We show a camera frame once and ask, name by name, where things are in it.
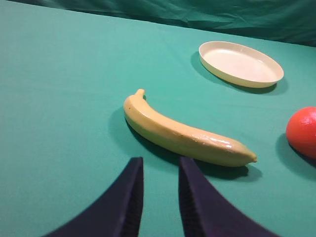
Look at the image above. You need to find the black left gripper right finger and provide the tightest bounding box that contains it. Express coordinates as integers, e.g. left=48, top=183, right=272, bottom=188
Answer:
left=179, top=157, right=277, bottom=237

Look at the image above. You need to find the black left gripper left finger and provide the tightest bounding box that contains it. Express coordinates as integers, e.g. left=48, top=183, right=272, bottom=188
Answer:
left=47, top=157, right=144, bottom=237

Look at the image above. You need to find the yellow plate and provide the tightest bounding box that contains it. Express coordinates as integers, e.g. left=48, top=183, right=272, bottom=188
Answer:
left=198, top=41, right=284, bottom=88

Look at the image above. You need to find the yellow banana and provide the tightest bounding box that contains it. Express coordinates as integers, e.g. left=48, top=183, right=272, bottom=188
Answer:
left=123, top=89, right=257, bottom=167

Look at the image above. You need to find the green backdrop cloth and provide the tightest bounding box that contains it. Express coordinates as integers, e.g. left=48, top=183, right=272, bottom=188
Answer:
left=25, top=0, right=316, bottom=47

